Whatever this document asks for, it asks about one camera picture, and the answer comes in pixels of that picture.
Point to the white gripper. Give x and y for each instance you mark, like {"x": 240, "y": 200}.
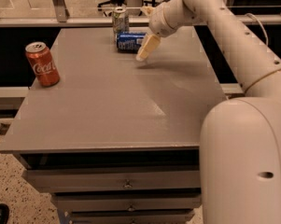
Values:
{"x": 157, "y": 21}

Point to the blue pepsi can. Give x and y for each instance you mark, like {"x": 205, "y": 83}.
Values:
{"x": 129, "y": 41}

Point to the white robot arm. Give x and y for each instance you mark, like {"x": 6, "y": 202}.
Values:
{"x": 240, "y": 144}

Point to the green 7up can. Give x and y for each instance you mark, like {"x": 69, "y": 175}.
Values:
{"x": 120, "y": 20}

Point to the red coca-cola can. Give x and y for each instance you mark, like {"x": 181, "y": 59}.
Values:
{"x": 42, "y": 63}

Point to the grey metal railing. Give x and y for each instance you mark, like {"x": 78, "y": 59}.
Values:
{"x": 53, "y": 13}

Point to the grey drawer cabinet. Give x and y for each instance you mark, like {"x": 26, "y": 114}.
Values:
{"x": 116, "y": 141}

